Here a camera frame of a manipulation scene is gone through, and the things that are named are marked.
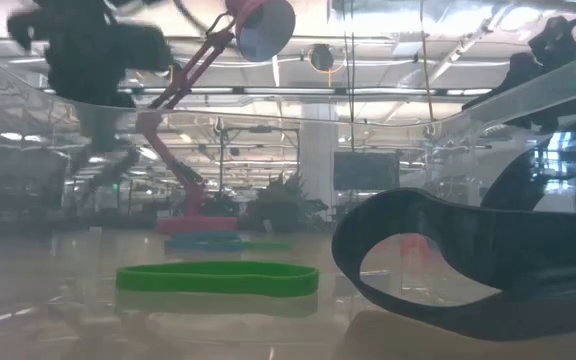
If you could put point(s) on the clear plastic bin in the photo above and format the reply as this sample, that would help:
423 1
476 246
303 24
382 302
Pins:
68 300

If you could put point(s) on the black display screen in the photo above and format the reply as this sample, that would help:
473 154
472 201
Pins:
365 170

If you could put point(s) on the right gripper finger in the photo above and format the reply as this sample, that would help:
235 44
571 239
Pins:
488 95

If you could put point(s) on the green rubber band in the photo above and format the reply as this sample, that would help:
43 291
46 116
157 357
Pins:
265 246
218 280

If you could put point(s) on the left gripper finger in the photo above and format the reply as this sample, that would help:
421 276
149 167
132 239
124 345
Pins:
98 130
118 170

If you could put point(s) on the small potted succulent plant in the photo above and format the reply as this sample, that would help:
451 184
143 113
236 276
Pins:
283 200

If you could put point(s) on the orange rubber band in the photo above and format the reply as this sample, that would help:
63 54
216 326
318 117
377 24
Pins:
413 245

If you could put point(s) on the red desk lamp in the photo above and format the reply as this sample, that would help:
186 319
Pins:
263 30

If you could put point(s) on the blue rubber band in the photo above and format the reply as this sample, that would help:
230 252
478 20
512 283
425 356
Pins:
203 242

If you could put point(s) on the narrow black rubber band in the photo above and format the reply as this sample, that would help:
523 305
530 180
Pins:
543 250

